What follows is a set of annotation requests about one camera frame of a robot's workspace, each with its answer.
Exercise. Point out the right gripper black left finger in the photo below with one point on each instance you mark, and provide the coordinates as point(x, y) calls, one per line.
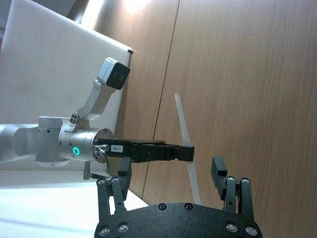
point(125, 178)

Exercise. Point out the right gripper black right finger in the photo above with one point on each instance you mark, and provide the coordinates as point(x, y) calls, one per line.
point(219, 173)

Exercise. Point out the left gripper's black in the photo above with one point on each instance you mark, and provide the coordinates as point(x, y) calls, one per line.
point(138, 152)

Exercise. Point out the white plastic piece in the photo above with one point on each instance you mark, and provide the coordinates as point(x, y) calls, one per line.
point(184, 129)

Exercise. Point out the small black corner clip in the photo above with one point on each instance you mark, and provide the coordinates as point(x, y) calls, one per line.
point(130, 51)

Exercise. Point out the white upright board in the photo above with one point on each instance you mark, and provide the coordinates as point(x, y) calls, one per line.
point(49, 62)

